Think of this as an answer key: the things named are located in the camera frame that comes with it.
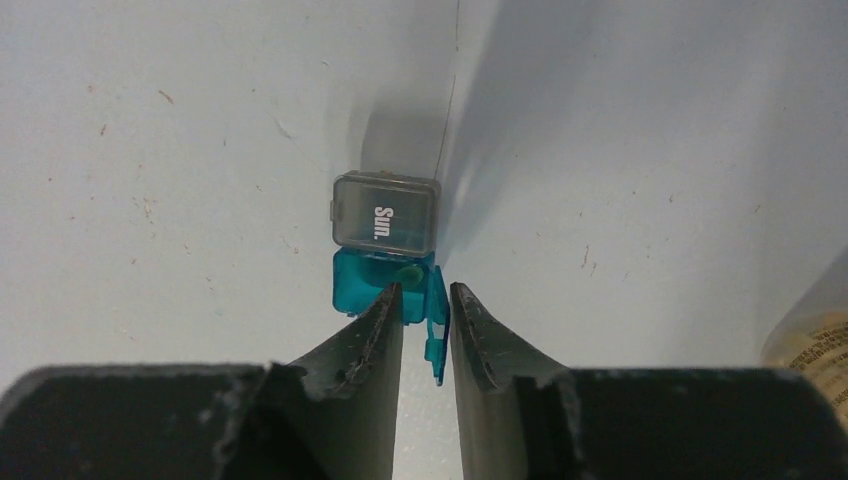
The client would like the teal and clear pill box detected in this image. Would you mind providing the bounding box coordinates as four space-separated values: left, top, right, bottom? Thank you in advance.
330 170 450 385

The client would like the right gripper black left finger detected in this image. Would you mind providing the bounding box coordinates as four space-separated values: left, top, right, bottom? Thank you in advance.
1 284 403 479

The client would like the green pill in box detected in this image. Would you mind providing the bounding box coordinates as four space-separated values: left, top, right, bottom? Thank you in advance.
395 265 426 290

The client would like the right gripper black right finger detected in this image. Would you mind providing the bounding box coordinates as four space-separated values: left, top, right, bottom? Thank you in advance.
450 283 847 479

